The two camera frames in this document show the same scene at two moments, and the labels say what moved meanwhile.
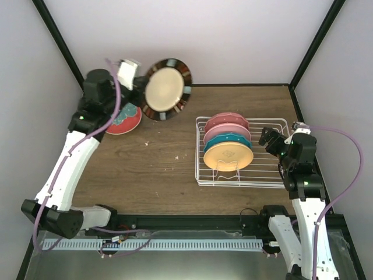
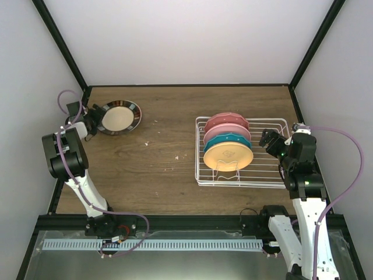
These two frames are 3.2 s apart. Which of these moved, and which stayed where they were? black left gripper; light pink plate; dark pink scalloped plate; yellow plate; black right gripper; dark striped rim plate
Moved: black left gripper; dark striped rim plate
Stayed: yellow plate; light pink plate; black right gripper; dark pink scalloped plate
